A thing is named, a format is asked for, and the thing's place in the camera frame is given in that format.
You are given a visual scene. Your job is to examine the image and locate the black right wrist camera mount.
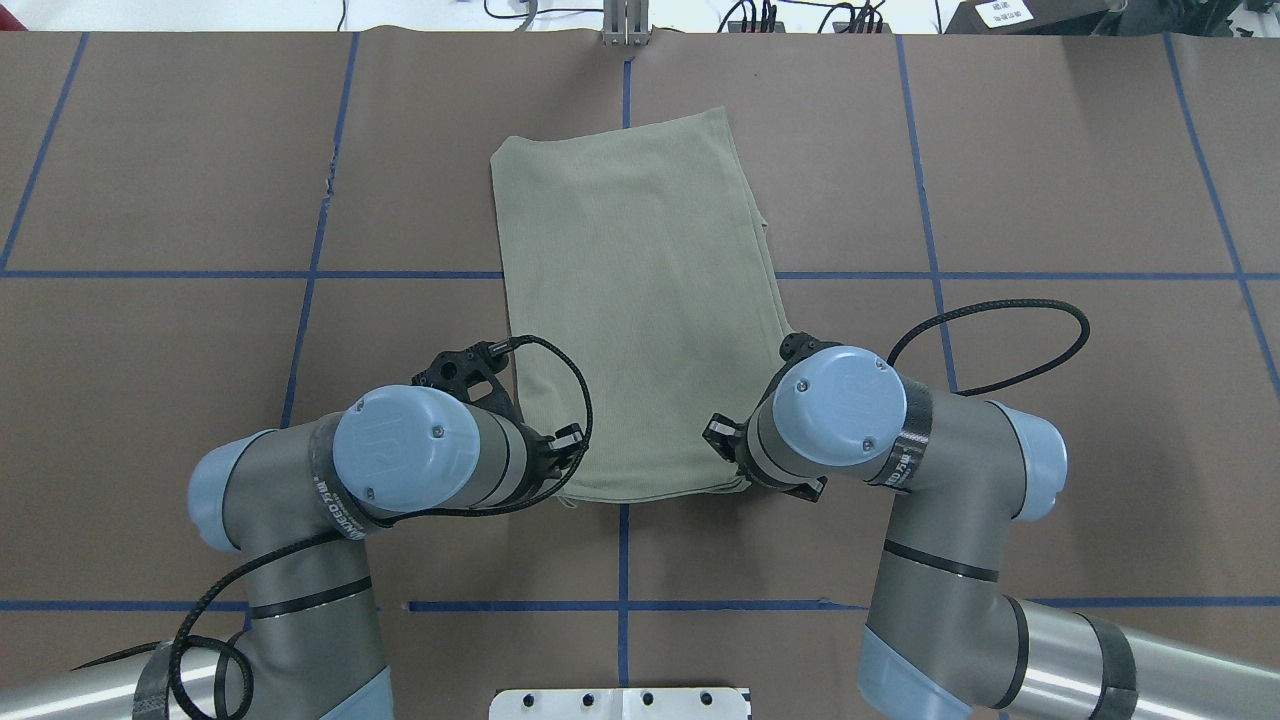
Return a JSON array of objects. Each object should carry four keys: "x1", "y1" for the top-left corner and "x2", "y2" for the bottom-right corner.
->
[{"x1": 780, "y1": 331, "x2": 841, "y2": 366}]

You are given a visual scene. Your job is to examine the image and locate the black braided camera cable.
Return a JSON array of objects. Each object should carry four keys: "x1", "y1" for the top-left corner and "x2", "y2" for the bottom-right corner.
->
[
  {"x1": 170, "y1": 334, "x2": 595, "y2": 720},
  {"x1": 886, "y1": 300, "x2": 1091, "y2": 397}
]

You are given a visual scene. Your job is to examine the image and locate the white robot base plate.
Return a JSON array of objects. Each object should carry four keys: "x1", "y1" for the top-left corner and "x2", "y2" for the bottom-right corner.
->
[{"x1": 488, "y1": 687, "x2": 753, "y2": 719}]

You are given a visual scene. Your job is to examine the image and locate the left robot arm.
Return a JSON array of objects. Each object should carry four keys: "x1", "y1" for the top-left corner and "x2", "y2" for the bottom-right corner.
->
[{"x1": 3, "y1": 386, "x2": 593, "y2": 719}]

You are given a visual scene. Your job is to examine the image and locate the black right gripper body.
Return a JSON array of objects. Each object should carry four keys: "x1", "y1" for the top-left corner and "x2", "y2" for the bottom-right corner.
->
[{"x1": 735, "y1": 439, "x2": 828, "y2": 503}]

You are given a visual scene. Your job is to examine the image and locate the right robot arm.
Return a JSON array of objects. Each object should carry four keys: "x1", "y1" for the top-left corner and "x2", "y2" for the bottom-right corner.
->
[{"x1": 703, "y1": 333, "x2": 1279, "y2": 719}]

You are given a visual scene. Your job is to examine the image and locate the olive green long-sleeve shirt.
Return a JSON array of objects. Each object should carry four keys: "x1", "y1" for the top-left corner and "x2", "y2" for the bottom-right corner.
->
[{"x1": 490, "y1": 108, "x2": 790, "y2": 503}]

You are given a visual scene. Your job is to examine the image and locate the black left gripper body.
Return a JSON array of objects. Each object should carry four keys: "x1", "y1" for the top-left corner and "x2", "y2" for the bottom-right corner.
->
[{"x1": 515, "y1": 423, "x2": 566, "y2": 503}]

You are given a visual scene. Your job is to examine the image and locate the grey metal camera bracket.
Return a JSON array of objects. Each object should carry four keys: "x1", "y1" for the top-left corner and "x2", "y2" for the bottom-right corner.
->
[{"x1": 602, "y1": 0, "x2": 652, "y2": 47}]

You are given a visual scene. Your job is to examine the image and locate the blue tape grid lines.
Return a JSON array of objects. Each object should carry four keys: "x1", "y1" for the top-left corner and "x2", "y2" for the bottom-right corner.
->
[{"x1": 3, "y1": 28, "x2": 1277, "y2": 689}]

